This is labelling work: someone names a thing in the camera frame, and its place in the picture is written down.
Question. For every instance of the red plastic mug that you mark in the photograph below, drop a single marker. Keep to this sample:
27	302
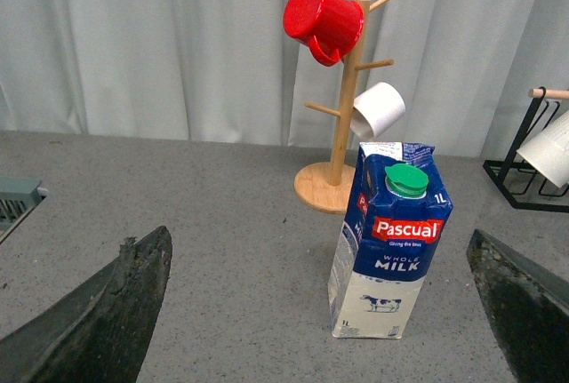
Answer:
329	28

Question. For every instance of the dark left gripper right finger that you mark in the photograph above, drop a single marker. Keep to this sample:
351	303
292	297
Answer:
526	306

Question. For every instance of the black wire mug rack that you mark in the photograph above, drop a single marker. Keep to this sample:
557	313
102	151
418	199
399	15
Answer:
518	181

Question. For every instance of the blue white milk carton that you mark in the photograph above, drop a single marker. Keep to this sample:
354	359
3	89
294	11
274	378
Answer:
397	210

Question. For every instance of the white ribbed hanging mug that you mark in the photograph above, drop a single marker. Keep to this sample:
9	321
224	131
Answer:
547	151

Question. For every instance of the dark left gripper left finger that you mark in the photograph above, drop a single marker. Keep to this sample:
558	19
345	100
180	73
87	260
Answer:
100	331

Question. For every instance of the wooden mug tree stand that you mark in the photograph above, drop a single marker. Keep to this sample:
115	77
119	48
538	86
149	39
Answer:
326	186

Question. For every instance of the grey green plastic basket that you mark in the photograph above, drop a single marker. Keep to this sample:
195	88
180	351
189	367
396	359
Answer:
19	197

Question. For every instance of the small white cup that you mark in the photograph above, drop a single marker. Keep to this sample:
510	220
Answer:
375	110

